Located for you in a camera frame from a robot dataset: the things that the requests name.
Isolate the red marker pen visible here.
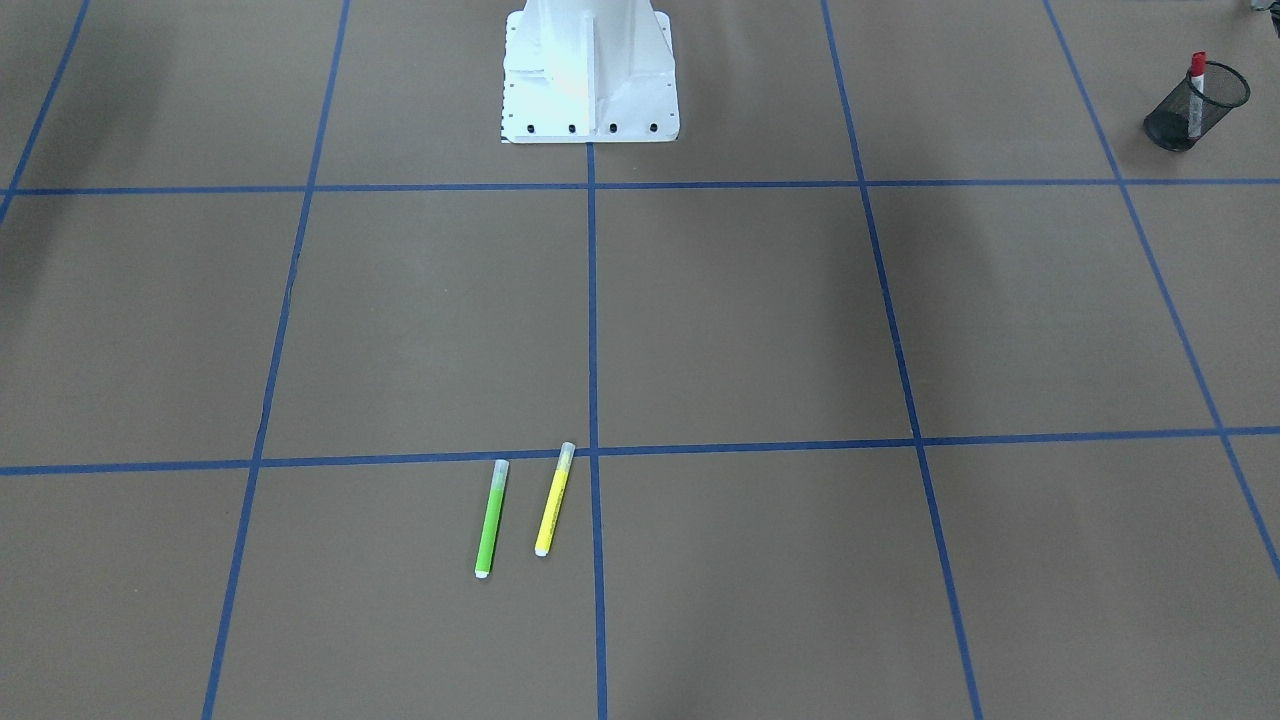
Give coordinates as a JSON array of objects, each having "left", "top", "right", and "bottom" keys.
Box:
[{"left": 1187, "top": 51, "right": 1207, "bottom": 142}]

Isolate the yellow highlighter pen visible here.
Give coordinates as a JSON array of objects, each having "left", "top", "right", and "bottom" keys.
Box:
[{"left": 534, "top": 442, "right": 577, "bottom": 559}]

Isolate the green highlighter pen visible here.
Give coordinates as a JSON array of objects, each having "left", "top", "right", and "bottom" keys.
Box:
[{"left": 474, "top": 459, "right": 509, "bottom": 580}]

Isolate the brown paper table mat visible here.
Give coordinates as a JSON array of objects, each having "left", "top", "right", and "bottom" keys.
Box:
[{"left": 3, "top": 1, "right": 1277, "bottom": 719}]

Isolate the near black mesh pen cup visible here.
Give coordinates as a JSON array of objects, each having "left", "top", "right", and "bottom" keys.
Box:
[{"left": 1142, "top": 60, "right": 1252, "bottom": 152}]

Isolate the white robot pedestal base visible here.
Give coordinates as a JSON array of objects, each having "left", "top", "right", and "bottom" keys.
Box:
[{"left": 500, "top": 1, "right": 681, "bottom": 143}]

